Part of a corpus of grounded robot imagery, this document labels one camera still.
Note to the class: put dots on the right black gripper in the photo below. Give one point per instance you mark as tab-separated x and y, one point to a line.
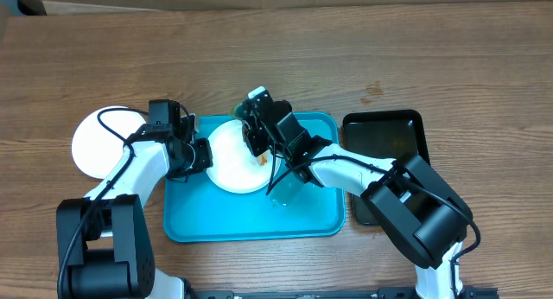
264	142

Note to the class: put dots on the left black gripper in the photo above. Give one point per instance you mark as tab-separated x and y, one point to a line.
206	162

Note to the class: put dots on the white plate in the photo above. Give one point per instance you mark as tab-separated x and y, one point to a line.
234	168
96	151

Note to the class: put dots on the white plate top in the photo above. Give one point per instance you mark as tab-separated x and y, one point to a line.
96	151

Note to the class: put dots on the green yellow sponge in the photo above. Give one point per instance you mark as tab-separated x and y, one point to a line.
239	111

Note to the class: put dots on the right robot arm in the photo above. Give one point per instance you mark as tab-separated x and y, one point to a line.
421	214

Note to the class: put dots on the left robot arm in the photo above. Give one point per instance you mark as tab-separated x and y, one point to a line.
103	241

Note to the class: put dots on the teal plastic serving tray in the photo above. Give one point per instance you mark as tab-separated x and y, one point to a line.
196	210

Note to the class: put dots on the black water tray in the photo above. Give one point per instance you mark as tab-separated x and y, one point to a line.
385	134

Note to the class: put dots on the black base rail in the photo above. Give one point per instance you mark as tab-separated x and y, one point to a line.
382	293

